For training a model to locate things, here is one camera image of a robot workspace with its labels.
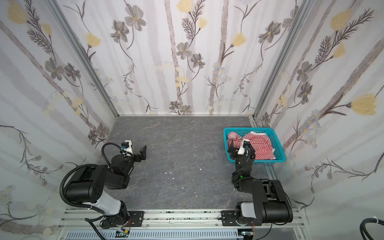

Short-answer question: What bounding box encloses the red white striped tank top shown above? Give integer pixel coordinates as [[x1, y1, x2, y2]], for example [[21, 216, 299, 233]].
[[227, 131, 276, 160]]

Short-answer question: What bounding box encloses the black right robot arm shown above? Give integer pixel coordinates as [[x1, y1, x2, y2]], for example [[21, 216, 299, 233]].
[[227, 144, 294, 226]]

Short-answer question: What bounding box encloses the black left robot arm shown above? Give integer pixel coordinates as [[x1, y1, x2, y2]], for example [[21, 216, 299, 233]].
[[59, 141, 147, 231]]

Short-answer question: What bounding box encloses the teal plastic basket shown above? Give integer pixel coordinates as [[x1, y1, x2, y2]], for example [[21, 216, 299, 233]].
[[223, 128, 286, 164]]

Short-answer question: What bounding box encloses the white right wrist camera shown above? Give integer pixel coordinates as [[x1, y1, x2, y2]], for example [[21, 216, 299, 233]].
[[238, 140, 252, 156]]

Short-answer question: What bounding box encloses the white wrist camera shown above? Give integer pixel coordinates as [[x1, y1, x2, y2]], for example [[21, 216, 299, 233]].
[[238, 140, 252, 156], [120, 140, 134, 157]]

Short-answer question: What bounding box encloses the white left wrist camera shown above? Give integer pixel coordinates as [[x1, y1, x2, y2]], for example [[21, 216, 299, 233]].
[[120, 140, 134, 157]]

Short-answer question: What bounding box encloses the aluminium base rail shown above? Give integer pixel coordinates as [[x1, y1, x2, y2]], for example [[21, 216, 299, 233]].
[[55, 208, 310, 233]]

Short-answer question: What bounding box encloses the white slotted cable duct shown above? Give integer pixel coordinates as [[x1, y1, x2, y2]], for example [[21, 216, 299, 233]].
[[64, 229, 244, 240]]

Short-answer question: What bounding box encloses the black cable bundle right corner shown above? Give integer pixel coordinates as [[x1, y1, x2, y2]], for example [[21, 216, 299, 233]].
[[359, 216, 384, 240]]

